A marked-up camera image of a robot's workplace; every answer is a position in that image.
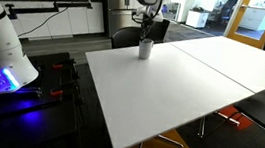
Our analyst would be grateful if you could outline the orange framed glass door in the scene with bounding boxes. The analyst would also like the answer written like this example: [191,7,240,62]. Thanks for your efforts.
[223,0,265,51]

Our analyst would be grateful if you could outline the orange handled clamp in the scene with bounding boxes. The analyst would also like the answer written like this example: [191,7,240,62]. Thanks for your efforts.
[49,81,83,101]
[51,58,79,76]

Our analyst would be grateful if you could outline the white low cabinet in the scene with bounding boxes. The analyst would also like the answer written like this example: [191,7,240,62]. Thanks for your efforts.
[184,8,211,30]

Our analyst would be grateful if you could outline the white kitchen cabinets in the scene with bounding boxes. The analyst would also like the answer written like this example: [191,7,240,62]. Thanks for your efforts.
[0,0,108,48]

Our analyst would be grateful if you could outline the white drawer cabinet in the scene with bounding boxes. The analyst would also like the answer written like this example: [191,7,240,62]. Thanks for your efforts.
[237,4,265,33]

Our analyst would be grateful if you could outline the white ceramic mug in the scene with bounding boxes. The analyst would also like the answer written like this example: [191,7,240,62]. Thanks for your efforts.
[136,37,156,61]

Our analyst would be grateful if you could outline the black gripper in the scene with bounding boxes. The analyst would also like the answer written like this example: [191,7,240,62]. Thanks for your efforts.
[138,17,156,42]

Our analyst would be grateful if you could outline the black cable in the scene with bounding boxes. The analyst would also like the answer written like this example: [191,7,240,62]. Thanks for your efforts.
[17,0,70,43]

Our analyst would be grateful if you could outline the black robot stand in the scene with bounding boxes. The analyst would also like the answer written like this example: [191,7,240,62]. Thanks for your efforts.
[0,44,90,148]

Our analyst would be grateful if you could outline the stainless steel refrigerator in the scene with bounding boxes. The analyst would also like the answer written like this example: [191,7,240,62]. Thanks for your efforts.
[101,0,139,41]

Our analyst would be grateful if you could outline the metal table foot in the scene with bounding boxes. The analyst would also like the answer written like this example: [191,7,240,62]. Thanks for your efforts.
[213,110,242,127]

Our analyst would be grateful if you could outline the metal table leg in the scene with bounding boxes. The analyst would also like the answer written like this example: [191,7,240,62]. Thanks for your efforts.
[197,115,208,140]

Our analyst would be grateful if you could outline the black office chair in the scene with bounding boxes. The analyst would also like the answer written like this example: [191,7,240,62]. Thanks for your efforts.
[216,0,240,28]

